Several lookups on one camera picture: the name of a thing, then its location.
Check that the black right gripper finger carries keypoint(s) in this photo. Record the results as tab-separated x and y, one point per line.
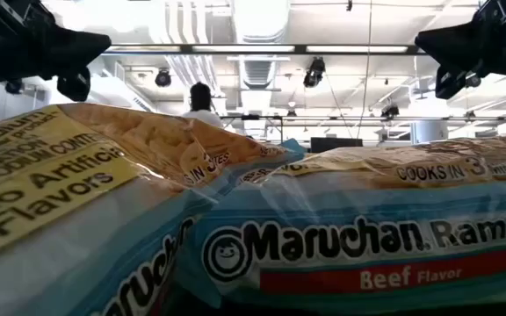
459	35
459	56

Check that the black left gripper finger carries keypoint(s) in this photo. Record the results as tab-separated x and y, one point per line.
73	44
73	62

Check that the blue beef ramen noodle pack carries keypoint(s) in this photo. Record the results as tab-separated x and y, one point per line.
59	175
367	246

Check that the black ceiling spotlight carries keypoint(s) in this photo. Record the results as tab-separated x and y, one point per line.
389	111
163	78
13	86
314	72
473	81

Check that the white round column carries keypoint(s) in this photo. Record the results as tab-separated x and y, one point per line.
428	131

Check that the person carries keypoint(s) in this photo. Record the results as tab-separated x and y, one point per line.
200	98

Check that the black monitor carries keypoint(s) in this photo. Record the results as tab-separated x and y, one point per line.
336	144

